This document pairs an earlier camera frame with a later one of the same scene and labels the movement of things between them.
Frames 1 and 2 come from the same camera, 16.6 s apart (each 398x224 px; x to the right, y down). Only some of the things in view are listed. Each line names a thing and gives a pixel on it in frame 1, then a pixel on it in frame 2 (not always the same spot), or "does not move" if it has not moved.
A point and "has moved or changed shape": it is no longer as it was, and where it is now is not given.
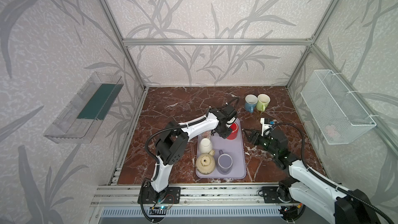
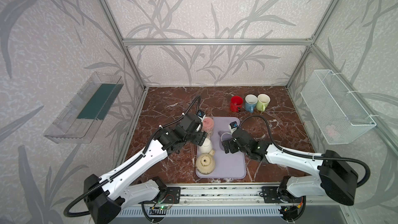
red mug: (235, 127) has moved or changed shape
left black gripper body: (224, 130) -> (198, 136)
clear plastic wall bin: (77, 122) does not move
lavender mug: (225, 161) has moved or changed shape
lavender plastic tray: (234, 147) does not move
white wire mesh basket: (338, 117) does not move
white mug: (205, 145) does not move
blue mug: (251, 101) does not move
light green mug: (263, 101) does not move
